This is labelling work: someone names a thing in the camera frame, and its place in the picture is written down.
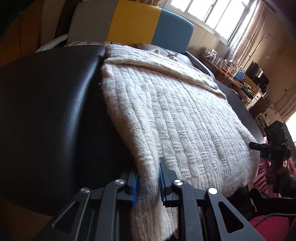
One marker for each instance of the cream knitted sweater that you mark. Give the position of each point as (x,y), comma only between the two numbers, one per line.
(166,109)

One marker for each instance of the deer print pillow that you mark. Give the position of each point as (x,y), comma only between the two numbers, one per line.
(162,51)

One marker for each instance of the pink garment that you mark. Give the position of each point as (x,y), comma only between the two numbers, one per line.
(275,218)

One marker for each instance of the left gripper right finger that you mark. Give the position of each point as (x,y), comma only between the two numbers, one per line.
(202,214)

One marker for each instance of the jars on table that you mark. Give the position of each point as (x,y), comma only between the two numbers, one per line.
(225,65)

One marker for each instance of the person's right hand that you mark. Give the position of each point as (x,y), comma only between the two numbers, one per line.
(280,173)

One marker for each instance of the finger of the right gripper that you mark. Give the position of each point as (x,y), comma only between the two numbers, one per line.
(255,146)

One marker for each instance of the grey yellow blue sofa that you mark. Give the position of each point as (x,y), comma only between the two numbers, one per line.
(124,22)

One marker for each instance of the pink curtain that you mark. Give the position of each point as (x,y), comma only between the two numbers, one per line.
(245,37)

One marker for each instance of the geometric print pillow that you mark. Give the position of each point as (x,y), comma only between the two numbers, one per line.
(84,43)

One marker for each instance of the wooden side table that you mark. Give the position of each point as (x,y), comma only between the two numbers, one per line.
(245,89)

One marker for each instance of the black monitor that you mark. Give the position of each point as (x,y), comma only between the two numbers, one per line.
(256,74)

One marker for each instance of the blue folding chair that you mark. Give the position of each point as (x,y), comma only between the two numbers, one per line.
(239,76)

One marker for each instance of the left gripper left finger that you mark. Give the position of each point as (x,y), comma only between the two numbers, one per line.
(100,214)

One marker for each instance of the black leather ottoman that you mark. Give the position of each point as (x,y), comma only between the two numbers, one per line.
(56,133)

